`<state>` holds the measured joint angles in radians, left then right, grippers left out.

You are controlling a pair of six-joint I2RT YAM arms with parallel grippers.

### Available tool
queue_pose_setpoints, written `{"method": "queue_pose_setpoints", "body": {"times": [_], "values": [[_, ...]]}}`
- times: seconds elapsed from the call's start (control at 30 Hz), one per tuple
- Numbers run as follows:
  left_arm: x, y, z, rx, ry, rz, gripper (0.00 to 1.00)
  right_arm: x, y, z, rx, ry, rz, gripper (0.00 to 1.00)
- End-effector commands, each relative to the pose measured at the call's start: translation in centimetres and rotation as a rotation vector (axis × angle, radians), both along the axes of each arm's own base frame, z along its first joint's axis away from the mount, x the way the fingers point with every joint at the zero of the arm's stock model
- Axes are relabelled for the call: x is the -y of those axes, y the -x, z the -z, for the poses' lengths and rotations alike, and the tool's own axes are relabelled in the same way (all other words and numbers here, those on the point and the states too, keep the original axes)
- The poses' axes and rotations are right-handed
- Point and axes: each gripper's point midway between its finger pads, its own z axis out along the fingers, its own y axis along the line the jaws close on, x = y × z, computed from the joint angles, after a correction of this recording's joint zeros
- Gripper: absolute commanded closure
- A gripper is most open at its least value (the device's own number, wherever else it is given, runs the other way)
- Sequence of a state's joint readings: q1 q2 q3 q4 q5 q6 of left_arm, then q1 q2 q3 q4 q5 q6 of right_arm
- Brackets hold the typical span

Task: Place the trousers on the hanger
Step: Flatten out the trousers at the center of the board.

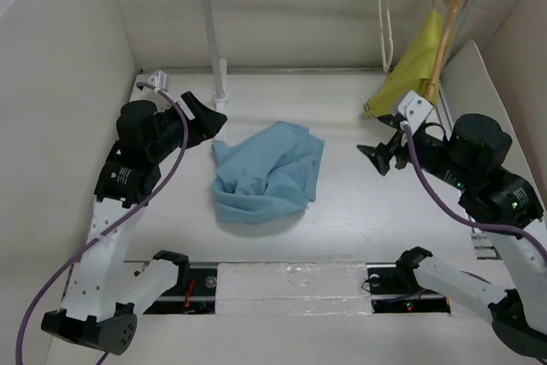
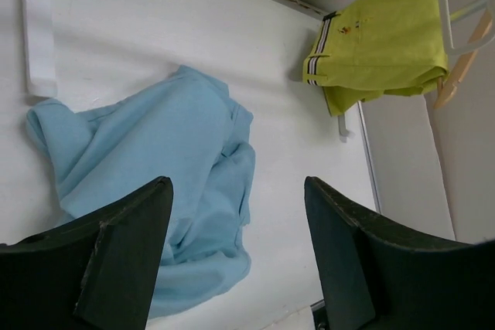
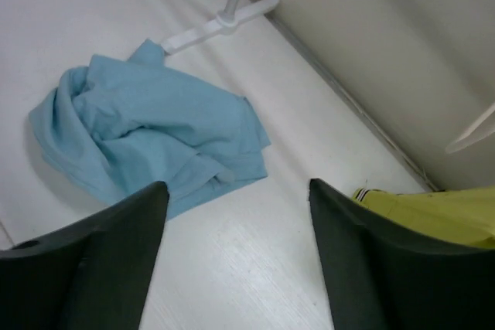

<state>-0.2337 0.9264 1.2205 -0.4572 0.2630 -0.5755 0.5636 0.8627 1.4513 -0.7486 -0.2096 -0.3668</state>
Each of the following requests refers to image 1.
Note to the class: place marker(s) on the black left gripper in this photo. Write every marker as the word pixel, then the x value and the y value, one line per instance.
pixel 207 122

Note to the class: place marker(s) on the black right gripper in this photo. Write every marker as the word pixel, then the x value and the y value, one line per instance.
pixel 382 153

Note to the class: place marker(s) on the light blue trousers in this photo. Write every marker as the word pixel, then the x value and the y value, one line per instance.
pixel 269 178

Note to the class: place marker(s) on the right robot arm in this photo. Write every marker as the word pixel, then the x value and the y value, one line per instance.
pixel 463 174

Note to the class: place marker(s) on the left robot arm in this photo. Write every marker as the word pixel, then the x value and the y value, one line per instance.
pixel 95 312

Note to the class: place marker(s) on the white plastic hanger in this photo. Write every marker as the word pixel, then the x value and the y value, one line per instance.
pixel 385 34

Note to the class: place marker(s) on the wooden hanger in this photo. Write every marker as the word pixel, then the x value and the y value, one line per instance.
pixel 431 91

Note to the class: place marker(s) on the yellow-green garment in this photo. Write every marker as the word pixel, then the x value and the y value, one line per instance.
pixel 413 71

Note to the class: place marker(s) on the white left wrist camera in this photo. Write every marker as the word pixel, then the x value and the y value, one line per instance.
pixel 159 80

